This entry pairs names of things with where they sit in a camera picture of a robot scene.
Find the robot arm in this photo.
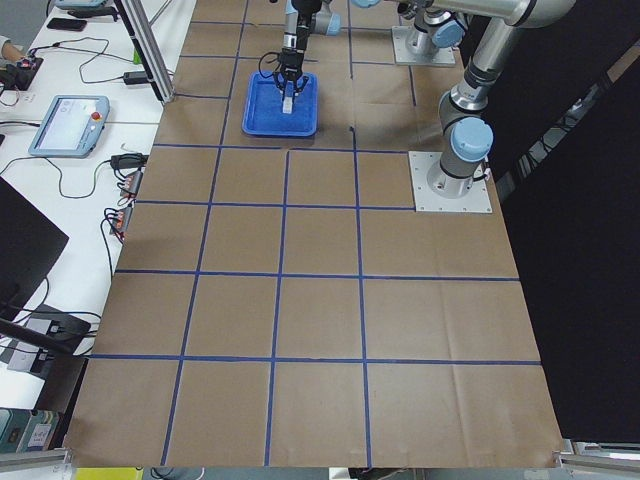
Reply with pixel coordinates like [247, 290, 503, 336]
[269, 0, 467, 101]
[405, 0, 574, 199]

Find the blue plastic tray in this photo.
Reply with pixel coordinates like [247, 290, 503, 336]
[242, 72, 318, 137]

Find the near teach pendant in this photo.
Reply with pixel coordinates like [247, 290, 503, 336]
[28, 95, 110, 158]

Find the black monitor stand base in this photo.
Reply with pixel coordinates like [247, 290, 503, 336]
[1, 304, 97, 414]

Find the teach pendant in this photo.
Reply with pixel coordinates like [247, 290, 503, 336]
[54, 0, 118, 19]
[28, 95, 110, 158]

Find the aluminium frame post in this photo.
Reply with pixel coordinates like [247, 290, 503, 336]
[114, 0, 175, 105]

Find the orange usb hub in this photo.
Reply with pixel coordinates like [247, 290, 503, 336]
[106, 205, 133, 240]
[119, 170, 143, 197]

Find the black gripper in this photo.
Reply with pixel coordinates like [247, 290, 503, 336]
[291, 0, 321, 52]
[272, 47, 307, 99]

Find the black power adapter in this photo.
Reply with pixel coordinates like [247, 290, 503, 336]
[123, 71, 149, 85]

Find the black smartphone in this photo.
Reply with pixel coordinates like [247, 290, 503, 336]
[46, 17, 87, 32]

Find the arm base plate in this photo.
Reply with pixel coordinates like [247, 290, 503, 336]
[391, 26, 456, 68]
[408, 151, 493, 214]

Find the far teach pendant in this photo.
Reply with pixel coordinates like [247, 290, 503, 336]
[54, 0, 118, 19]

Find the black monitor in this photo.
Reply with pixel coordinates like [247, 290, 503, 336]
[0, 180, 69, 321]

